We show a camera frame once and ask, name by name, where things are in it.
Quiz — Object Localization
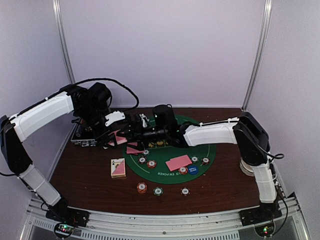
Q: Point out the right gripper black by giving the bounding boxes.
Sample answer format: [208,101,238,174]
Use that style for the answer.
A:
[116,120,169,151]

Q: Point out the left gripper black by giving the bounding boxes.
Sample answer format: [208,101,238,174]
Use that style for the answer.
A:
[76,104,118,149]

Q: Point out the pink-backed playing card deck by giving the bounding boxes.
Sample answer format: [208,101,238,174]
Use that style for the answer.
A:
[108,130,127,146]

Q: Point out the dealt pink-backed card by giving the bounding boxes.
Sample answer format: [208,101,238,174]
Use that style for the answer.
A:
[126,146,144,155]

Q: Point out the red five chip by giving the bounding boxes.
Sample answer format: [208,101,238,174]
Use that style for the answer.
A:
[146,160,157,169]
[178,166,188,175]

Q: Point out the dealt card bottom seat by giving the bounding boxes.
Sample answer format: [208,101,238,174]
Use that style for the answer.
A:
[170,155,192,166]

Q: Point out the orange poker chip stack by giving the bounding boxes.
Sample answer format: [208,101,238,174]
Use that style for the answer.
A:
[136,182,148,194]

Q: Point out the green poker chip stack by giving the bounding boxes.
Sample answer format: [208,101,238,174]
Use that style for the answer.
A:
[153,186,164,196]

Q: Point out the blue small blind button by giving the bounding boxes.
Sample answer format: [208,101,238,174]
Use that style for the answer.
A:
[187,165,199,175]

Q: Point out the brown poker chip stack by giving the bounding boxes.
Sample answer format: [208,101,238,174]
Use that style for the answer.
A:
[180,187,190,196]

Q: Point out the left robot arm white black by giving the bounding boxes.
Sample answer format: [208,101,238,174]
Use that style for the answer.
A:
[0,82,125,225]

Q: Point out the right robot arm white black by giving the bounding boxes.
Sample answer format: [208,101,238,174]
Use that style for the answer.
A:
[118,105,284,226]

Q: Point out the gold card deck box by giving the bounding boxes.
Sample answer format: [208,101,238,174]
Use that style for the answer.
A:
[110,158,126,178]

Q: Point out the round green poker mat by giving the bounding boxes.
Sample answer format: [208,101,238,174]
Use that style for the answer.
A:
[121,114,217,185]

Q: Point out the white ceramic bowl stack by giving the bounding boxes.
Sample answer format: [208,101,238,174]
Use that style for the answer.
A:
[239,157,255,177]

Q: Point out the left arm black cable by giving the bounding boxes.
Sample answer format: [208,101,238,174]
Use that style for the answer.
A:
[74,77,140,110]

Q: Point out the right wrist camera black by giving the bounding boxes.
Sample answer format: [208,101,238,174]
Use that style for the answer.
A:
[152,104,177,128]

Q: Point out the left aluminium post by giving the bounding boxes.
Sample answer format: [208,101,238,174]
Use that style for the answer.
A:
[52,0,76,84]

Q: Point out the aluminium post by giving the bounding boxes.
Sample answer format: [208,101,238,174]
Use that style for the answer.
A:
[52,0,76,84]
[241,0,273,111]

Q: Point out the front aluminium rail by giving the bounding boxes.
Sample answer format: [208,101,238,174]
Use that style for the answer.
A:
[18,197,312,240]

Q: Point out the right aluminium post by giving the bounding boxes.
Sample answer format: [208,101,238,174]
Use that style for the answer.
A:
[241,0,273,111]

